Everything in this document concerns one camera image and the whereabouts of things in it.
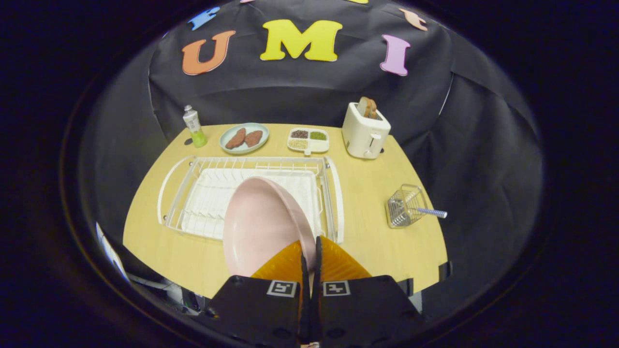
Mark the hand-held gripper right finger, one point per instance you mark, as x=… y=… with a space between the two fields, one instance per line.
x=317 y=270

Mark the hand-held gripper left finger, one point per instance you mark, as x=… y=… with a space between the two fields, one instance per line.
x=304 y=290

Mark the pink plate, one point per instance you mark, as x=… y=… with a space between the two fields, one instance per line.
x=261 y=227

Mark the light green plate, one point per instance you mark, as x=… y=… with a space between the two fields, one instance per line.
x=242 y=151

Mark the white divided seed tray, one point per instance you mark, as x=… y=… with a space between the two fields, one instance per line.
x=308 y=145

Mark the white drain tray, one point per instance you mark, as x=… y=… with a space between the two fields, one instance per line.
x=208 y=198

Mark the white toaster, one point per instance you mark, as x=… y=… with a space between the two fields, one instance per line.
x=362 y=137

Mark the brown patty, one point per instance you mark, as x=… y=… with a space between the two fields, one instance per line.
x=235 y=138
x=254 y=138

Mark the brown toast slice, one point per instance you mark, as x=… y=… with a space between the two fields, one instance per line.
x=368 y=107

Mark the black backdrop cloth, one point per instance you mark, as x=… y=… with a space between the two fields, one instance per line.
x=290 y=92

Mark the clear bottle with green liquid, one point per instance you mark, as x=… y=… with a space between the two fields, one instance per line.
x=193 y=123

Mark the white device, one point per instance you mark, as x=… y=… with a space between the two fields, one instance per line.
x=109 y=251

